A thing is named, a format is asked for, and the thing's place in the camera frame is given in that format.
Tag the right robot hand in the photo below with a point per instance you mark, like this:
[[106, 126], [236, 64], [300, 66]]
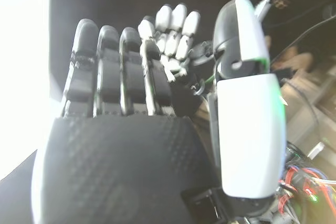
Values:
[[118, 169]]

